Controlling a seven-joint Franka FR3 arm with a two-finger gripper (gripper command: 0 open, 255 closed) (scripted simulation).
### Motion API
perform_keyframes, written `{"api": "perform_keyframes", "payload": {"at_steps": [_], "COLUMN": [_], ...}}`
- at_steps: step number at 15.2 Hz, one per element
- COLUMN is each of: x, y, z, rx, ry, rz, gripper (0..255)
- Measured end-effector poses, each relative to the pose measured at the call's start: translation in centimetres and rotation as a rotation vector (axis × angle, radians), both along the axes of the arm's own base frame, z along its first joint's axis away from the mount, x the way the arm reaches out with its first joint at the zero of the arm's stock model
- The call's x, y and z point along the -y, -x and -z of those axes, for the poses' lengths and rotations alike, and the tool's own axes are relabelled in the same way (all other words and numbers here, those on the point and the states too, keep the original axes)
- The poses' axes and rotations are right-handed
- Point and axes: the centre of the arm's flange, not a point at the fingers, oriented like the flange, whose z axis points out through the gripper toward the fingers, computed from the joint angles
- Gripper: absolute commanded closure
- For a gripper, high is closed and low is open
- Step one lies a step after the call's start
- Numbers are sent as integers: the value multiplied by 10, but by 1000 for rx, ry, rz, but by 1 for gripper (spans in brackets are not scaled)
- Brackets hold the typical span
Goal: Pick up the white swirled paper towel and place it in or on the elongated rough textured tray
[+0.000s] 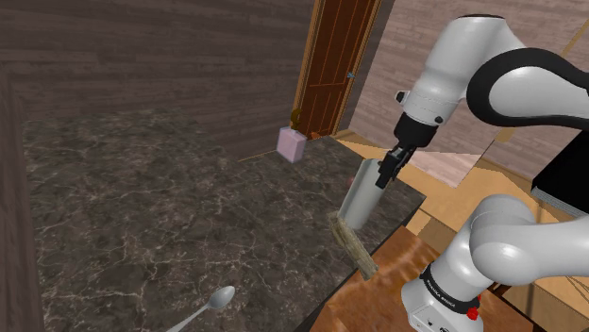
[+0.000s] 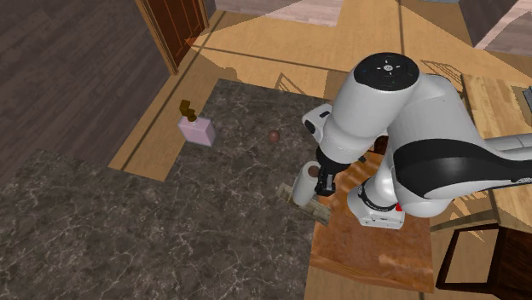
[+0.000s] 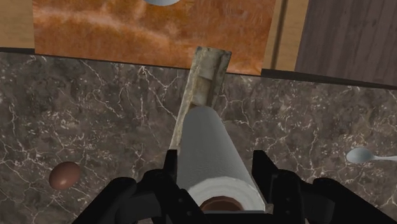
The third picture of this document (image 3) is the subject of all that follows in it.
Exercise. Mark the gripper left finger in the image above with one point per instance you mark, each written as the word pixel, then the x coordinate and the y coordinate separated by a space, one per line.
pixel 155 192

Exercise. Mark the brown egg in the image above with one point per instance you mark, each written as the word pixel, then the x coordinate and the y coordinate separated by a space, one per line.
pixel 64 175

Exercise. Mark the orange patterned robot stand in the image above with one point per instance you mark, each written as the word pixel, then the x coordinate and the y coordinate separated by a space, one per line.
pixel 139 34

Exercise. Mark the white paper towel roll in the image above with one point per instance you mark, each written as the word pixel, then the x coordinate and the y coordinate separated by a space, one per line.
pixel 207 149

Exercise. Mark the dark wooden cabinet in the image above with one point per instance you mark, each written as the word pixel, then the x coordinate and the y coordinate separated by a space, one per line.
pixel 350 37

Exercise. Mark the silver spoon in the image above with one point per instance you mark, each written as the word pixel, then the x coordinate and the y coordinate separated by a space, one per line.
pixel 359 155

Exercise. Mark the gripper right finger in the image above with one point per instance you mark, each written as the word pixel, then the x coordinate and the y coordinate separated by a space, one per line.
pixel 288 195

